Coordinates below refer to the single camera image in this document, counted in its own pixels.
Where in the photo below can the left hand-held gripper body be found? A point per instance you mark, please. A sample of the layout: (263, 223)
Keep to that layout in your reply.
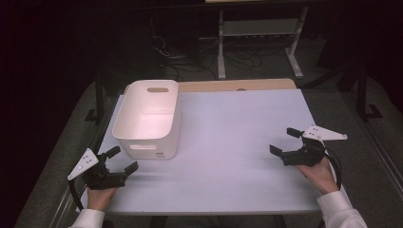
(103, 177)

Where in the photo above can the person's left hand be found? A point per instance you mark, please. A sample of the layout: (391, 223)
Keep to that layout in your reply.
(99, 198)

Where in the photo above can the person's right hand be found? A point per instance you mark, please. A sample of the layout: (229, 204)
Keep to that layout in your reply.
(320, 177)

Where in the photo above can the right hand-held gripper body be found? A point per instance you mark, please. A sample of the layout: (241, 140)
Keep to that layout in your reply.
(305, 153)

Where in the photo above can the white metal stand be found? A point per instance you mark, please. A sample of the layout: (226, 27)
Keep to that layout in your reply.
(259, 28)

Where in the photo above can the black floor stand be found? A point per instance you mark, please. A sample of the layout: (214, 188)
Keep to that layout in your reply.
(362, 91)
(99, 95)

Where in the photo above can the white plastic bin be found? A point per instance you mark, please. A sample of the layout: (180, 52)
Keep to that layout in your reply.
(149, 115)

